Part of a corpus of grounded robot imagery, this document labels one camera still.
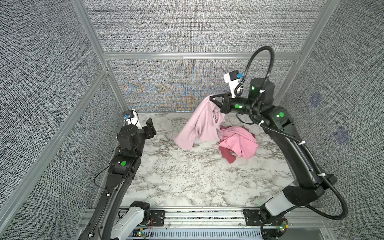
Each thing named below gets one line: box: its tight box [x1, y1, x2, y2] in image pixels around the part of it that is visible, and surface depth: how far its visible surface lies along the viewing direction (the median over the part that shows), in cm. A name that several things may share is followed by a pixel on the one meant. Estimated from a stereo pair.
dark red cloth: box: [218, 125, 256, 164], surface depth 97 cm
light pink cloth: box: [174, 95, 226, 151], surface depth 71 cm
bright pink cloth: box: [218, 126, 259, 159], surface depth 96 cm
